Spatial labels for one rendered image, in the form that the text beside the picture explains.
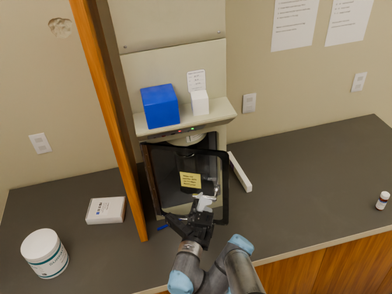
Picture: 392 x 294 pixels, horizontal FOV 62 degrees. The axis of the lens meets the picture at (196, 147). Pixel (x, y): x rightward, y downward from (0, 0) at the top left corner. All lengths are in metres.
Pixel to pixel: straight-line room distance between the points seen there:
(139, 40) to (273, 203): 0.93
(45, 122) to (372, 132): 1.68
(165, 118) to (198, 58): 0.21
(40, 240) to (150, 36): 0.85
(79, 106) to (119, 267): 0.72
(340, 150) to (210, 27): 1.10
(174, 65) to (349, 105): 1.30
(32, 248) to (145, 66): 0.78
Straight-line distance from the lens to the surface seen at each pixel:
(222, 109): 1.06
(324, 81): 1.89
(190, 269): 1.01
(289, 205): 1.54
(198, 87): 1.08
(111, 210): 1.52
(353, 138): 1.97
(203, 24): 1.00
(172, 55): 1.02
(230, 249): 0.99
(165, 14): 0.97
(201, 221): 1.09
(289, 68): 1.73
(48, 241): 1.38
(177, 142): 1.23
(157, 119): 0.99
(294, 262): 1.55
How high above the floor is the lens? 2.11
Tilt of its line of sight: 40 degrees down
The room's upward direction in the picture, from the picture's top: 5 degrees counter-clockwise
